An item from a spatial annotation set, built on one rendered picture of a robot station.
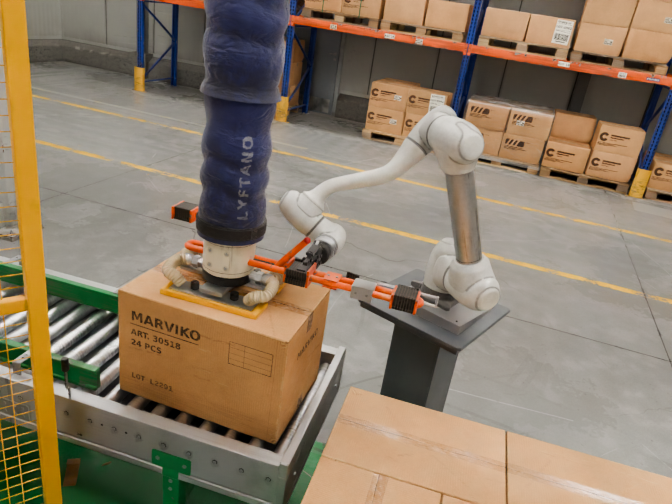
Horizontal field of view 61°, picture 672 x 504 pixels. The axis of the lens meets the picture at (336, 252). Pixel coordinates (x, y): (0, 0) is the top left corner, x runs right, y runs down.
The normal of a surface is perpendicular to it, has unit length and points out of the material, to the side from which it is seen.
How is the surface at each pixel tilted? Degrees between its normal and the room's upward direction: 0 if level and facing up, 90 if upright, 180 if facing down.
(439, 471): 0
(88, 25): 90
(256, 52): 74
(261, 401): 90
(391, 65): 90
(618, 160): 86
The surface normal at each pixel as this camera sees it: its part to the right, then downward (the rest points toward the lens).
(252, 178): 0.60, 0.06
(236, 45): -0.08, 0.14
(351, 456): 0.14, -0.90
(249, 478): -0.26, 0.36
